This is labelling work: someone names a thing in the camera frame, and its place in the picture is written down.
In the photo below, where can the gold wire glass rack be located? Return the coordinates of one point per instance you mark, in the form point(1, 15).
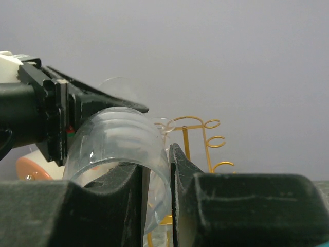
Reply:
point(162, 235)

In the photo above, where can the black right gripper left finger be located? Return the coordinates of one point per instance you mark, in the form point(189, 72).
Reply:
point(109, 211)

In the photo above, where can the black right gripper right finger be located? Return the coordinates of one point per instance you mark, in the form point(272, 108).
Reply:
point(248, 209)

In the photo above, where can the white orange bread box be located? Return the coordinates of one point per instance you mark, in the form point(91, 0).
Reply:
point(34, 166)

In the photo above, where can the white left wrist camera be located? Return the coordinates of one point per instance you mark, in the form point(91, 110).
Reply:
point(9, 66)

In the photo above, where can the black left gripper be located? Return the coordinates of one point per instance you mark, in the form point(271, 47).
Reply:
point(39, 109)

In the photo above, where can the clear wine glass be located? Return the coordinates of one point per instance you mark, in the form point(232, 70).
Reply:
point(123, 88)
point(164, 126)
point(119, 135)

